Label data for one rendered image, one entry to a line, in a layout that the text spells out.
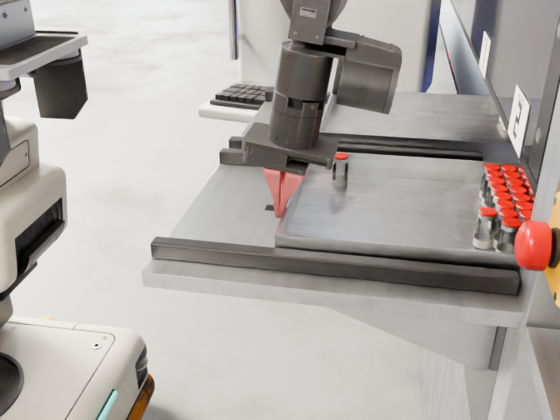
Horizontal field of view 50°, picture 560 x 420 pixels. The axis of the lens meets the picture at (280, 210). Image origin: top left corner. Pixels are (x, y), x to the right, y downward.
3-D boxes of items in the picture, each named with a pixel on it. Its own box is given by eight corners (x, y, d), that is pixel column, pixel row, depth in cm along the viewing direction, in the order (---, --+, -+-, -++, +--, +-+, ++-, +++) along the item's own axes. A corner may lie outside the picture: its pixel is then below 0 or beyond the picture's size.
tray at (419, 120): (509, 114, 115) (512, 97, 113) (534, 167, 92) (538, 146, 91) (332, 105, 121) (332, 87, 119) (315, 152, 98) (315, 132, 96)
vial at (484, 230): (490, 242, 71) (496, 207, 69) (492, 251, 70) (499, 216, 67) (471, 240, 72) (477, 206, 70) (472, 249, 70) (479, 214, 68)
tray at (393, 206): (542, 187, 86) (547, 165, 84) (594, 291, 63) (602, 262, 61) (305, 171, 91) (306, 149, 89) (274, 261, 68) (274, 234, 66)
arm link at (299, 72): (287, 27, 65) (277, 37, 60) (350, 40, 64) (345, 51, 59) (278, 89, 68) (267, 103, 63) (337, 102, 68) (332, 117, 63)
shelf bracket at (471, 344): (485, 354, 76) (502, 267, 70) (487, 370, 74) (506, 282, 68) (227, 323, 82) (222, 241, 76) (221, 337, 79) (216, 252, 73)
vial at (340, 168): (347, 182, 87) (349, 154, 85) (347, 188, 85) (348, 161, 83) (332, 182, 87) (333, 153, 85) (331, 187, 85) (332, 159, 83)
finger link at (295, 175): (293, 233, 69) (307, 160, 65) (233, 220, 70) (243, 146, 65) (302, 207, 75) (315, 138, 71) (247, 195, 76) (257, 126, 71)
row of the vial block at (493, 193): (493, 194, 83) (499, 163, 81) (516, 262, 67) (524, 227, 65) (477, 193, 83) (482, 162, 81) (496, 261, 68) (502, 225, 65)
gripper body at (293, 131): (330, 175, 65) (343, 111, 62) (239, 155, 66) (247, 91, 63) (336, 153, 71) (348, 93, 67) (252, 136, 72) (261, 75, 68)
